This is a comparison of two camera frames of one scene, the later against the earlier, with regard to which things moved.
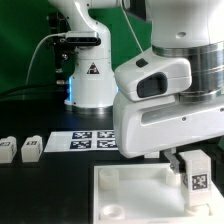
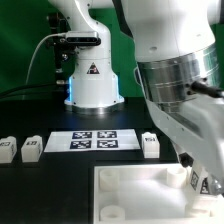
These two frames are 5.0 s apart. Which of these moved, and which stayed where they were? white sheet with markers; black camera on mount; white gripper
Moved: white gripper
Stayed: white sheet with markers; black camera on mount
